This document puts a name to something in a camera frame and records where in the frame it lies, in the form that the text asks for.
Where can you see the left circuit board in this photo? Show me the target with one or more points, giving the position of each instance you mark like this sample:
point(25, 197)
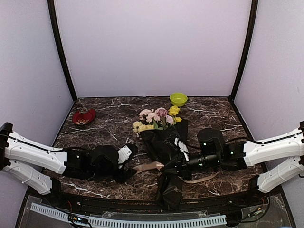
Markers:
point(75, 219)

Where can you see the beige ribbon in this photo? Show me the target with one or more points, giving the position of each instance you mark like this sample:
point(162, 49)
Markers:
point(157, 165)

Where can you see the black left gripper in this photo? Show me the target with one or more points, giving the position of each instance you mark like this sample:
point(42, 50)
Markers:
point(124, 175)

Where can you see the green bowl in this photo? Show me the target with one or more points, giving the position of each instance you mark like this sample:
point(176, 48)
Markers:
point(178, 99)

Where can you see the black frame post left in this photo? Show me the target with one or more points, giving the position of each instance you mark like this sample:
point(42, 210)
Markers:
point(60, 49)

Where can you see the black frame post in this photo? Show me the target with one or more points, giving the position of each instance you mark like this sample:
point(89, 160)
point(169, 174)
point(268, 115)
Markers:
point(246, 48)
point(60, 49)

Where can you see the circuit board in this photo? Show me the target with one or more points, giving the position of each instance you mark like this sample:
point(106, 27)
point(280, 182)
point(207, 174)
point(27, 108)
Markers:
point(255, 212)
point(75, 219)

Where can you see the pink fake flower stem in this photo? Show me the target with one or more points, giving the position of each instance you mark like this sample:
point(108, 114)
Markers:
point(165, 118)
point(149, 115)

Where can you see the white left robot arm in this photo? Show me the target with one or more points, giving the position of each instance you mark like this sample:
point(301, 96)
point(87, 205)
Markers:
point(18, 155)

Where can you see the white cable duct strip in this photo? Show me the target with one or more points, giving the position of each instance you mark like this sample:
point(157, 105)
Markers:
point(112, 220)

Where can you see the right circuit board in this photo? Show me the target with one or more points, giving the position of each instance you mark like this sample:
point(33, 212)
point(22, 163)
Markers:
point(255, 212)

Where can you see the black wrapping paper sheet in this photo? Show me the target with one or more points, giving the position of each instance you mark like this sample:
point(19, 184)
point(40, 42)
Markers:
point(169, 191)

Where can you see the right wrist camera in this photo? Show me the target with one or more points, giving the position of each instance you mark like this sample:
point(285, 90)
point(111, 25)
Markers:
point(182, 147)

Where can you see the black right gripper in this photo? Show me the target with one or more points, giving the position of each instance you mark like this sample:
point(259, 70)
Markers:
point(182, 170)

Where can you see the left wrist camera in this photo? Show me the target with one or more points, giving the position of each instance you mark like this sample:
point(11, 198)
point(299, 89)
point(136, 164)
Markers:
point(126, 153)

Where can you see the yellow fake flower stem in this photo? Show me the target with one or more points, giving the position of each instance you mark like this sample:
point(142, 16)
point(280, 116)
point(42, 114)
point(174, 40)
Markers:
point(173, 112)

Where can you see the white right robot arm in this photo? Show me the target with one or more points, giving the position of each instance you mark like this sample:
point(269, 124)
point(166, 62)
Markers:
point(289, 146)

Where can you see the black front rail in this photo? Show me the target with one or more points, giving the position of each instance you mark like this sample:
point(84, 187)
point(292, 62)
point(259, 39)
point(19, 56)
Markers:
point(152, 203)

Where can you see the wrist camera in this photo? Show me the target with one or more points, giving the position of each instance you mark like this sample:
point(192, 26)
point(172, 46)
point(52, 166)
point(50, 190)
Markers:
point(182, 147)
point(126, 153)

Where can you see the black frame post right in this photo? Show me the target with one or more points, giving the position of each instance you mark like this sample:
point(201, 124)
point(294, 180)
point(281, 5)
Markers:
point(246, 48)

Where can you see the red decorated plate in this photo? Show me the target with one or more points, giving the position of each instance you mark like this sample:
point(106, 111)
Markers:
point(84, 116)

